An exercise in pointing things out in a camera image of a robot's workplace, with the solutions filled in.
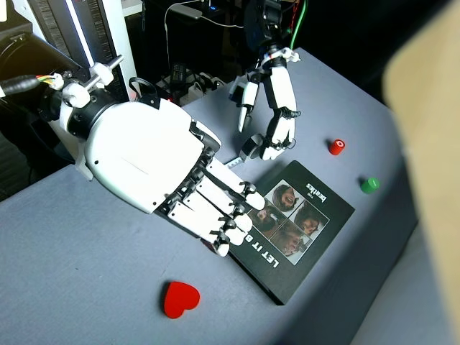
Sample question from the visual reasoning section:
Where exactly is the thick black cable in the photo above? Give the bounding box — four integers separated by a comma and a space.
0, 73, 65, 97

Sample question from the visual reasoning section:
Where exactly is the white column with light strip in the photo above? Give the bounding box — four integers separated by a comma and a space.
21, 0, 137, 166

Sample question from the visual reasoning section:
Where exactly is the black Let It Be album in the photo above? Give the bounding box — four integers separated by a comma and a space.
226, 160, 356, 305

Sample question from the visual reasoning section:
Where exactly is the thin white cable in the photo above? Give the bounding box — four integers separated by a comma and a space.
163, 0, 246, 68

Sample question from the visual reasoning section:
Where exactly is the green cylinder block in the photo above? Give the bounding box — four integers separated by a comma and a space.
360, 176, 381, 195

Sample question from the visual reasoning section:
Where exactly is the red cylinder block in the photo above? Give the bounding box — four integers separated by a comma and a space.
328, 138, 346, 156

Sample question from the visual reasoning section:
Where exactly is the red heart block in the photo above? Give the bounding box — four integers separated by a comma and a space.
163, 280, 201, 320

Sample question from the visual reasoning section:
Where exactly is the tan wooden board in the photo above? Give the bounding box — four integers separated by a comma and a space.
383, 0, 460, 345

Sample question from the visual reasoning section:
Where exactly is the black power adapter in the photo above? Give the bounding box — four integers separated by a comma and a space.
170, 61, 188, 86

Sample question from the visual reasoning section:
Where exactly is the grey tablecloth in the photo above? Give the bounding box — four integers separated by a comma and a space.
0, 46, 420, 345

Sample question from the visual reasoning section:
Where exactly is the grey box device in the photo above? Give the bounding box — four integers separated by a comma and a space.
171, 4, 204, 21

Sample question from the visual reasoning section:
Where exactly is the grey white tape measure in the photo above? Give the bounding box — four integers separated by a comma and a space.
227, 132, 267, 170

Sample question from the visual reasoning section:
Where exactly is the white power strip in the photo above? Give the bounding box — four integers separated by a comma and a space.
157, 70, 228, 107

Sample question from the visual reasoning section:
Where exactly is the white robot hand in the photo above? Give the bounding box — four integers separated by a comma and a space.
84, 96, 267, 258
236, 63, 302, 162

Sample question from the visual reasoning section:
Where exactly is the thick green cable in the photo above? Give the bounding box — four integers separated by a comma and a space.
290, 0, 310, 50

